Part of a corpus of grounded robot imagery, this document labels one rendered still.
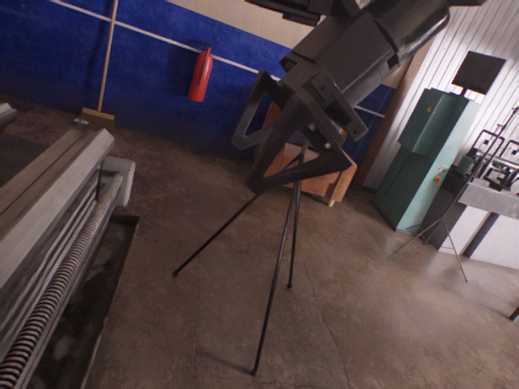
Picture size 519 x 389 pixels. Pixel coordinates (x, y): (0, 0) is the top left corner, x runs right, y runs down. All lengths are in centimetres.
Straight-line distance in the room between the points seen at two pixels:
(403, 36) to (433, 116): 356
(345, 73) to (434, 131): 365
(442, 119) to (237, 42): 221
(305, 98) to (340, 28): 7
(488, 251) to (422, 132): 160
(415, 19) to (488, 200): 395
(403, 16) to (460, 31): 453
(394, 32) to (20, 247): 81
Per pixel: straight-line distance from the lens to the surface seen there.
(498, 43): 516
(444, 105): 389
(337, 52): 28
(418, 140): 387
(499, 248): 469
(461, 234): 423
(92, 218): 119
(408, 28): 31
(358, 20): 29
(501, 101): 542
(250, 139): 36
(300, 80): 27
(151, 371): 172
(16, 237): 92
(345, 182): 374
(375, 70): 30
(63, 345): 127
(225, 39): 396
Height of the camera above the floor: 139
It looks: 24 degrees down
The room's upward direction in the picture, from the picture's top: 21 degrees clockwise
